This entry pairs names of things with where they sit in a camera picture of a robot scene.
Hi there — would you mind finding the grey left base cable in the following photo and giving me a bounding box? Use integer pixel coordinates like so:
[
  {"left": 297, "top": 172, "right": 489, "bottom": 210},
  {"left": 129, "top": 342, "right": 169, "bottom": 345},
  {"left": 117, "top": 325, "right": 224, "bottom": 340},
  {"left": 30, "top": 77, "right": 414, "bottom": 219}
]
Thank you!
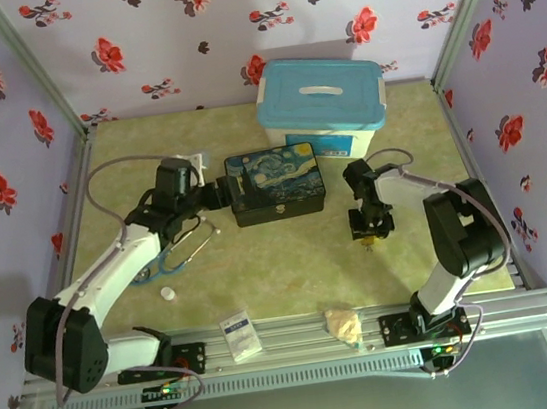
[{"left": 159, "top": 362, "right": 208, "bottom": 409}]

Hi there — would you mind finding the left controller circuit board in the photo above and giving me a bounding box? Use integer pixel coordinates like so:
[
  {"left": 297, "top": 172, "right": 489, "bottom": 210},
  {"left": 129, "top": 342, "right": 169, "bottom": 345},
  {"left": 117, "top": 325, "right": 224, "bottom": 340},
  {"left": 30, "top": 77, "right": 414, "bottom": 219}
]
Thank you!
[{"left": 140, "top": 381, "right": 188, "bottom": 409}]

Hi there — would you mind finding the aluminium table edge rail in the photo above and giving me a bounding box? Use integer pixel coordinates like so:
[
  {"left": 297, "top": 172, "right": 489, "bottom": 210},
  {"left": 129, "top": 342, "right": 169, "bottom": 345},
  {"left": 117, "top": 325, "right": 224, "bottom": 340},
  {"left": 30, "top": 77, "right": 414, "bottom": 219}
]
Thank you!
[{"left": 19, "top": 282, "right": 547, "bottom": 401}]

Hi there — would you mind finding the blue tube stethoscope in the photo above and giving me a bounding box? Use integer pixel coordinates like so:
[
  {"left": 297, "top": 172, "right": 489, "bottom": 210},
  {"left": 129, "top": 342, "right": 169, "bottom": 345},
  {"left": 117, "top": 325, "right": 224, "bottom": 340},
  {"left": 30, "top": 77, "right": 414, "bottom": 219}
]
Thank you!
[{"left": 123, "top": 210, "right": 226, "bottom": 289}]

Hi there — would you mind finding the starry night tin box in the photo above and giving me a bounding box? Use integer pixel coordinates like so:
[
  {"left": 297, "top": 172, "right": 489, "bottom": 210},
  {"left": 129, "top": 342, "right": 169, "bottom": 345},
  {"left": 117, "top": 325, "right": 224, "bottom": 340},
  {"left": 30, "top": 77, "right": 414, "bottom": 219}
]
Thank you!
[{"left": 221, "top": 138, "right": 331, "bottom": 230}]

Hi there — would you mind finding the white paper packet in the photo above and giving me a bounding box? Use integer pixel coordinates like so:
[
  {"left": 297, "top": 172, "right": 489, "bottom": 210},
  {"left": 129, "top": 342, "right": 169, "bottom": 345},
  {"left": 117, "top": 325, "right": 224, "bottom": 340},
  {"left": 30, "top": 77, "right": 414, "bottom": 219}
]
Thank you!
[{"left": 216, "top": 306, "right": 266, "bottom": 366}]

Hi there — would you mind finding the right controller circuit board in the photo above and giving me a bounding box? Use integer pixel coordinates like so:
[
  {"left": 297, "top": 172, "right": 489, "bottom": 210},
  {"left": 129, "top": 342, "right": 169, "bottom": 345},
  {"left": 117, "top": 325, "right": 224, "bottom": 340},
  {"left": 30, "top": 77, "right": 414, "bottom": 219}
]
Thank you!
[{"left": 420, "top": 340, "right": 465, "bottom": 372}]

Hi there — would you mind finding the aluminium frame post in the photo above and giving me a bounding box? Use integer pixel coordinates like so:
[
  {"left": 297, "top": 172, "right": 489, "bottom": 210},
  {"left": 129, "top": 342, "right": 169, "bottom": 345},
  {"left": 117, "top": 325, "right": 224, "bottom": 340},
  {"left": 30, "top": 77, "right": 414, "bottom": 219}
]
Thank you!
[
  {"left": 419, "top": 0, "right": 526, "bottom": 92},
  {"left": 0, "top": 0, "right": 94, "bottom": 151}
]

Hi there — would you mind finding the grey right base cable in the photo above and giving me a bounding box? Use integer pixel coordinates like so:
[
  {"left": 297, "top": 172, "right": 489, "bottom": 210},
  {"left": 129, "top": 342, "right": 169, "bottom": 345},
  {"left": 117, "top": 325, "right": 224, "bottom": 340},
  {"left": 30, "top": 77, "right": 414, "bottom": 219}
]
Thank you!
[{"left": 420, "top": 301, "right": 493, "bottom": 380}]

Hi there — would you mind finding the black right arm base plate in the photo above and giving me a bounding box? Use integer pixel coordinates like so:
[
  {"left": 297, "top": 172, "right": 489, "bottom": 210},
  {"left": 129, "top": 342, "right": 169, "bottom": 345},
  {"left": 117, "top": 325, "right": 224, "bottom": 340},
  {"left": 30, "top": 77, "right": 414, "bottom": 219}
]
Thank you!
[{"left": 377, "top": 303, "right": 473, "bottom": 349}]

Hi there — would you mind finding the clear bag of cream contents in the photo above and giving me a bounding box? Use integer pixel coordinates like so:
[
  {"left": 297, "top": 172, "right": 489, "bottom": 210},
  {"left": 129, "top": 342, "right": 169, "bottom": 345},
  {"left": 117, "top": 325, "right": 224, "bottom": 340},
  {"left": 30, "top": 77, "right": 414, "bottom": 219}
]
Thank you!
[{"left": 321, "top": 304, "right": 368, "bottom": 358}]

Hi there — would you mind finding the controller circuit board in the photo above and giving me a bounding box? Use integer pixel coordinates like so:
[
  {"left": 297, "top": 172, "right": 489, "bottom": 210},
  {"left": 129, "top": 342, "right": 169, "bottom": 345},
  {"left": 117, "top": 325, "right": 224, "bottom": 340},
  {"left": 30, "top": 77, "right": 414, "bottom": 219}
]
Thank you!
[
  {"left": 140, "top": 381, "right": 188, "bottom": 409},
  {"left": 420, "top": 340, "right": 465, "bottom": 372}
]

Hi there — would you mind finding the grey base cable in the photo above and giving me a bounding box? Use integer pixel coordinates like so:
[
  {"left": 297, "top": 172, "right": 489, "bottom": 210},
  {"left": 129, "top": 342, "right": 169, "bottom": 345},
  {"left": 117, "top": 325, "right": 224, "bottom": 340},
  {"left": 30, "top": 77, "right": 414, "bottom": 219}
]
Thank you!
[
  {"left": 159, "top": 362, "right": 208, "bottom": 409},
  {"left": 420, "top": 301, "right": 493, "bottom": 380}
]

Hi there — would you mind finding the slotted grey cable duct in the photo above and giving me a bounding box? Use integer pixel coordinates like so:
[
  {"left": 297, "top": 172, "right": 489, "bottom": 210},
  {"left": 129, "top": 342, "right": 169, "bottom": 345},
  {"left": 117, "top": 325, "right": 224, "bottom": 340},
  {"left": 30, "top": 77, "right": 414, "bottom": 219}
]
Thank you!
[{"left": 45, "top": 350, "right": 427, "bottom": 409}]

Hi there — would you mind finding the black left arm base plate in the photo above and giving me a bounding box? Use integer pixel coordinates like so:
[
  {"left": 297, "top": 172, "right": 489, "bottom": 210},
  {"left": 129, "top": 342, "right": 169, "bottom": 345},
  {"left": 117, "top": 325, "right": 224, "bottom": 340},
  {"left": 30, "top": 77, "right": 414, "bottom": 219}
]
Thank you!
[{"left": 115, "top": 341, "right": 210, "bottom": 386}]

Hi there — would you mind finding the blue lidded white storage box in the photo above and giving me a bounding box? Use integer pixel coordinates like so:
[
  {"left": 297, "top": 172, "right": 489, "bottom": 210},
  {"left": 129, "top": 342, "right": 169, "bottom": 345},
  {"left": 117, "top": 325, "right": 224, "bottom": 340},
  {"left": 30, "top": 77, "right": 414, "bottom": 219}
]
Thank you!
[{"left": 248, "top": 47, "right": 395, "bottom": 173}]

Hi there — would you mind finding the grey left arm cable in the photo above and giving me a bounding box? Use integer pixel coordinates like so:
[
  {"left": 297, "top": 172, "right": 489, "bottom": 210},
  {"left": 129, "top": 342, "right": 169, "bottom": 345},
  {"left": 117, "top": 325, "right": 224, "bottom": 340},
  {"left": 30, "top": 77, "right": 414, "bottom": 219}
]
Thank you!
[{"left": 26, "top": 145, "right": 234, "bottom": 408}]

